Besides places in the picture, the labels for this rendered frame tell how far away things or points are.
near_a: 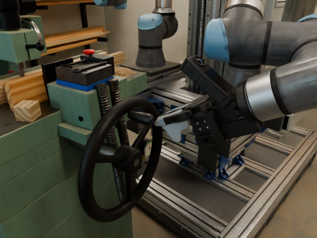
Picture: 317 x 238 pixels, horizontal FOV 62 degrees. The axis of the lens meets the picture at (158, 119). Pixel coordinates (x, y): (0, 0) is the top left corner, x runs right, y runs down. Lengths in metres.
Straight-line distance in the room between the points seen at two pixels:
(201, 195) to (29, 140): 0.99
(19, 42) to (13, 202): 0.37
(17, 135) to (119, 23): 4.08
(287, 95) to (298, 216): 1.41
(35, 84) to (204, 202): 0.99
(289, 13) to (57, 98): 0.69
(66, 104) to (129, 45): 3.95
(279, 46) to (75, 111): 0.44
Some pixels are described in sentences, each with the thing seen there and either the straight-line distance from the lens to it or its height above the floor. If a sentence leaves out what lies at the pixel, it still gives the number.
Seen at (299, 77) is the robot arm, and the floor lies 1.05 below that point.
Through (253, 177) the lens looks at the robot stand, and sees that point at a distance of 1.61.
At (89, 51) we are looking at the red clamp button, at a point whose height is 1.02.
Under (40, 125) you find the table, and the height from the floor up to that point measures 0.89.
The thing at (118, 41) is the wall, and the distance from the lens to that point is 4.68.
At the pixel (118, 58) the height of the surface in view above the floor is 0.92.
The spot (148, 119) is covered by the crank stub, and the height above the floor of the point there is 0.93.
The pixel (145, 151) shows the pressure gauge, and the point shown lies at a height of 0.66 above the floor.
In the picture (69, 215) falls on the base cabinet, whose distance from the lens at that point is 0.83.
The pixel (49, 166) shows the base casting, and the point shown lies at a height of 0.77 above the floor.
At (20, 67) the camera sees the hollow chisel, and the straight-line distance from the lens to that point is 0.78.
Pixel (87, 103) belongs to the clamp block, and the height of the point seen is 0.94.
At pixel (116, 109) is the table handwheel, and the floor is 0.95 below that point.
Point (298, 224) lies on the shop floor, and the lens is 1.74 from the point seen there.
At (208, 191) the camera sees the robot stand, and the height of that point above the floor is 0.21.
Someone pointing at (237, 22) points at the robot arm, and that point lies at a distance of 0.50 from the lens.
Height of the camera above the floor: 1.16
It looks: 26 degrees down
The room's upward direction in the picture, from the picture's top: straight up
